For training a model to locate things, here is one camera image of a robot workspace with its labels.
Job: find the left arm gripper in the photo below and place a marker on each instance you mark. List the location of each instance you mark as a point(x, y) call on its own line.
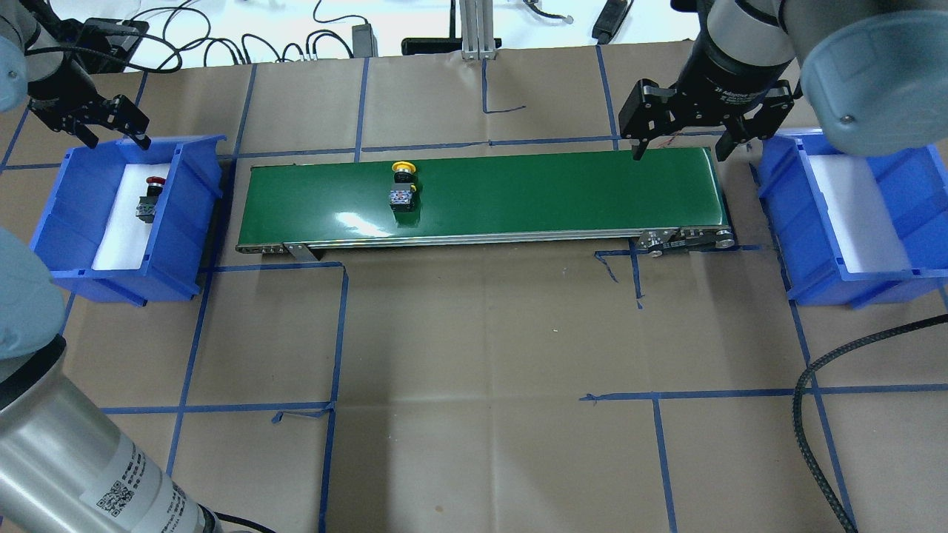
point(53, 90)

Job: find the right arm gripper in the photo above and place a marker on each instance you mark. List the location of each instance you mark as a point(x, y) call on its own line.
point(729, 74)

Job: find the red push button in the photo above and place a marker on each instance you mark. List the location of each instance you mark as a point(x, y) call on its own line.
point(147, 204)

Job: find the yellow push button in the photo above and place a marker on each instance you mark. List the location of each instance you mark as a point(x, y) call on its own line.
point(403, 195)

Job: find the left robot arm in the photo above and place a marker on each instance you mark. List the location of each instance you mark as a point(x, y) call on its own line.
point(66, 467)

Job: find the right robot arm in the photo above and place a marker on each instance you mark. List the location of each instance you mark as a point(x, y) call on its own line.
point(874, 72)

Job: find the green conveyor belt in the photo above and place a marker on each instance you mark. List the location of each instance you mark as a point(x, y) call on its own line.
point(669, 200)

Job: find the blue bin robot left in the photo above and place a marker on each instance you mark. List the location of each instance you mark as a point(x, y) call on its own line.
point(72, 223)

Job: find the blue bin robot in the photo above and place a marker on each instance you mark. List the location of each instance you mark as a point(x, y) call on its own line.
point(913, 184)
point(72, 223)

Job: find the white foam pad left bin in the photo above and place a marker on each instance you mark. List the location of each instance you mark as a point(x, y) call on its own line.
point(125, 237)

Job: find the white foam pad bin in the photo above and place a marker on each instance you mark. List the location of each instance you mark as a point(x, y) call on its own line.
point(861, 223)
point(125, 237)

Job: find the blue bin robot right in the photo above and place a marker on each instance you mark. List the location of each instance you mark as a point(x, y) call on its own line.
point(913, 184)

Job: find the white foam pad right bin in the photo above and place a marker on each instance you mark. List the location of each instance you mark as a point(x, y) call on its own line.
point(861, 223)

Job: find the black power adapter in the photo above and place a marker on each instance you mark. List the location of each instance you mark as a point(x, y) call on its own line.
point(364, 43)

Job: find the aluminium frame post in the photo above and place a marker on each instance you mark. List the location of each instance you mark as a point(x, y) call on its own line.
point(477, 34)

